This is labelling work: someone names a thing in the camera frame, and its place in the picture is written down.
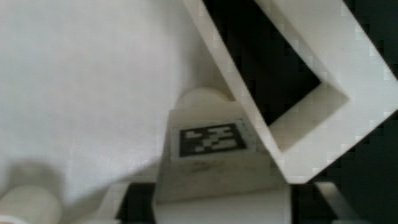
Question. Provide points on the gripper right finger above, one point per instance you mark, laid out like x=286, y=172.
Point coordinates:
x=320, y=206

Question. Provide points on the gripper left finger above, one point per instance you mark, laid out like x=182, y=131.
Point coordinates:
x=127, y=205

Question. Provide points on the white table leg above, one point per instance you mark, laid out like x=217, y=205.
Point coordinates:
x=221, y=186

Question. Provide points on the white square table top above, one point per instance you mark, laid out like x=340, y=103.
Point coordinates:
x=102, y=60

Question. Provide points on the white U-shaped fence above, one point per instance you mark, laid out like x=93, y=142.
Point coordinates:
x=350, y=103

